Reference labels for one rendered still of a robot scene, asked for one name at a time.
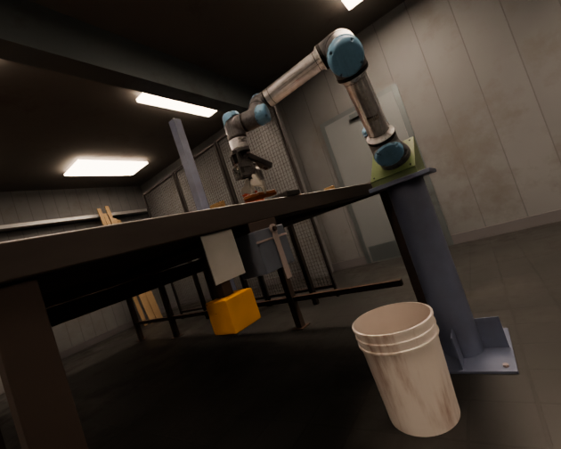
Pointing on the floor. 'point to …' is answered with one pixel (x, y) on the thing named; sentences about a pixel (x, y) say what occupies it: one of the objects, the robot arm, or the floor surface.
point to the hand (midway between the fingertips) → (260, 195)
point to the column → (447, 285)
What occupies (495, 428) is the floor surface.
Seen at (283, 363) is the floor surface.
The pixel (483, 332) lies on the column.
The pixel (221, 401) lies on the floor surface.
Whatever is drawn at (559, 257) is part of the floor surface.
